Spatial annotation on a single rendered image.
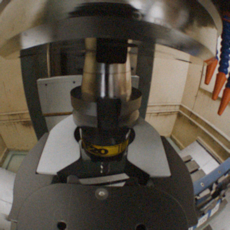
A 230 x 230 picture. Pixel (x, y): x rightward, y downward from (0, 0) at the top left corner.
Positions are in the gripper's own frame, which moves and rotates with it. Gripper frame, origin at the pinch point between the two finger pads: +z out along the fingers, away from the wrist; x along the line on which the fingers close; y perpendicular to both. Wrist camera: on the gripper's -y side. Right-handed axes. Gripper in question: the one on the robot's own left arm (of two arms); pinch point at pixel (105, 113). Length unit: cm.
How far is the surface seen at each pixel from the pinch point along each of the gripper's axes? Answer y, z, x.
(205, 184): 21.8, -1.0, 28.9
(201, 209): 19.7, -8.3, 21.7
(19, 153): 83, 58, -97
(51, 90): 8.4, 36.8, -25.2
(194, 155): 65, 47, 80
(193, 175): 55, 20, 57
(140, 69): 0, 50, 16
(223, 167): 21.9, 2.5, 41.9
